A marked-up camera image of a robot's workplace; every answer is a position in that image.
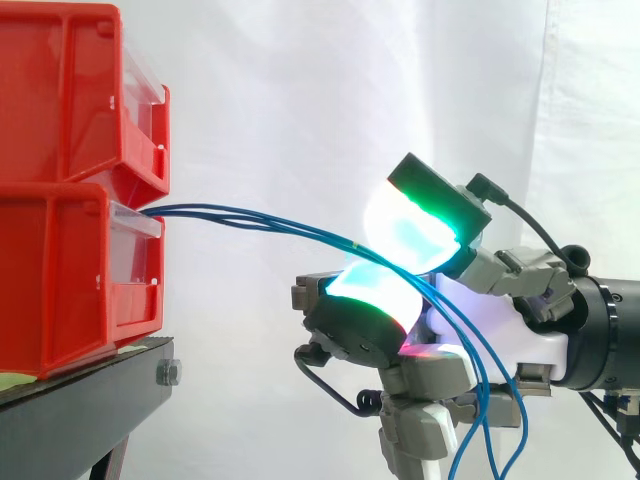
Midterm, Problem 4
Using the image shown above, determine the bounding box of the red plastic bin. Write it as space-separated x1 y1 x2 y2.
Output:
0 2 173 210
0 181 167 381

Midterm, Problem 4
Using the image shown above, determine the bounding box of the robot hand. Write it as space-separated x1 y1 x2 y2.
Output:
291 152 577 480

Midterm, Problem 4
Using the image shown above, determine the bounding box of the blue cable bundle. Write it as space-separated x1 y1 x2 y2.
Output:
142 202 530 480

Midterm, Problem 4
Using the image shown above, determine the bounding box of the black coiled cable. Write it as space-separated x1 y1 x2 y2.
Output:
355 388 384 417

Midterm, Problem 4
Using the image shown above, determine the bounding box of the thin black cable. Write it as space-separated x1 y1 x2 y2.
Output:
579 391 640 477
293 343 369 416
466 172 575 266

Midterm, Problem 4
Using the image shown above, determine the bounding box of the black stand with green tape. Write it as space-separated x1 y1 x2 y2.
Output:
0 335 184 480

